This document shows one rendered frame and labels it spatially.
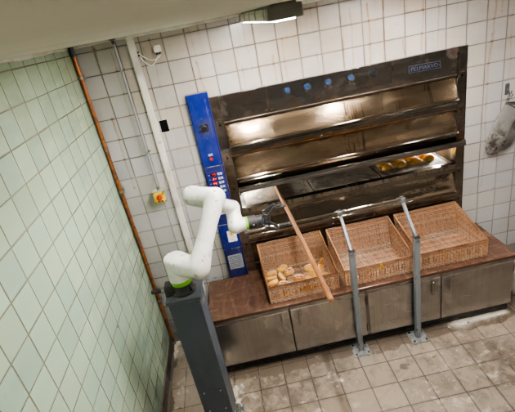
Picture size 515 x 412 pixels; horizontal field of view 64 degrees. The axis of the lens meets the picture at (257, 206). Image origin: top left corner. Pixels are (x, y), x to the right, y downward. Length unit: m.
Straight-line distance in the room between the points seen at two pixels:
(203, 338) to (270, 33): 2.05
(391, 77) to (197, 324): 2.23
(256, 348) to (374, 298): 1.01
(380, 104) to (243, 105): 1.05
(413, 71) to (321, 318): 2.00
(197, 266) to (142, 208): 1.22
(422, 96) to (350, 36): 0.74
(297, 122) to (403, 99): 0.83
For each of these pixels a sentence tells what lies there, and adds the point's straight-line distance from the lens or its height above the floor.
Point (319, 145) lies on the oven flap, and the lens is 3.27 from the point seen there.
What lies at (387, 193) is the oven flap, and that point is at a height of 1.04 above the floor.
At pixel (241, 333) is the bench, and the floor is 0.41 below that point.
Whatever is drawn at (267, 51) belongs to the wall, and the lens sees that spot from 3.05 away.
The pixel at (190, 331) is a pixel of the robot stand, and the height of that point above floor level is 0.96.
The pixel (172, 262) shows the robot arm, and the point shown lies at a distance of 2.34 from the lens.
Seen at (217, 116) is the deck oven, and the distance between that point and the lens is 3.08.
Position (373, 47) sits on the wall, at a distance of 3.25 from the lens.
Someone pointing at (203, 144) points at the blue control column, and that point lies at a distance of 3.10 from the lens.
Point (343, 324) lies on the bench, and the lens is 3.43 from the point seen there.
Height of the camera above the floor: 2.58
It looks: 25 degrees down
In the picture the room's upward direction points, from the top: 11 degrees counter-clockwise
